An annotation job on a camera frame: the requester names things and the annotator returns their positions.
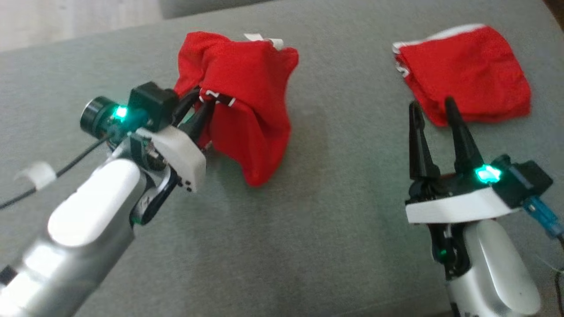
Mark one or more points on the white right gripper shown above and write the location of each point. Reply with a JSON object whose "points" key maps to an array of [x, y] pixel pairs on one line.
{"points": [[458, 204]]}

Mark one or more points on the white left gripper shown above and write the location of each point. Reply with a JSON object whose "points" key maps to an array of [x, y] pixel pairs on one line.
{"points": [[185, 158]]}

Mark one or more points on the red Bulls 23 jersey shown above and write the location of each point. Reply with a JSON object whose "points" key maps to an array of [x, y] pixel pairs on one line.
{"points": [[251, 88]]}

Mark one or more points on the red shorts with white trim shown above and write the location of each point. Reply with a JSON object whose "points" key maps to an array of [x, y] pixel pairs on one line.
{"points": [[471, 70]]}

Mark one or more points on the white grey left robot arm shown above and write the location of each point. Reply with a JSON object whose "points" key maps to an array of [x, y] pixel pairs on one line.
{"points": [[88, 207]]}

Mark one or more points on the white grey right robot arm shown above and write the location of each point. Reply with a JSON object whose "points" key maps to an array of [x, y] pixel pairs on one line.
{"points": [[493, 273]]}

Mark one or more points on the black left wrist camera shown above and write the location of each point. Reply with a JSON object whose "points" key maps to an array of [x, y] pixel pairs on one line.
{"points": [[152, 103]]}

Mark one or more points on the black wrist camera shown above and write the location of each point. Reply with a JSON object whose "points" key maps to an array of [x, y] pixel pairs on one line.
{"points": [[526, 180], [152, 103]]}

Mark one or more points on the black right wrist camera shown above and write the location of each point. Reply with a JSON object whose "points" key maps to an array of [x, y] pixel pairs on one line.
{"points": [[526, 180]]}

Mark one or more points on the blue right camera connector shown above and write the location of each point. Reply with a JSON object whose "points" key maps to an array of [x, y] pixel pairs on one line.
{"points": [[544, 215]]}

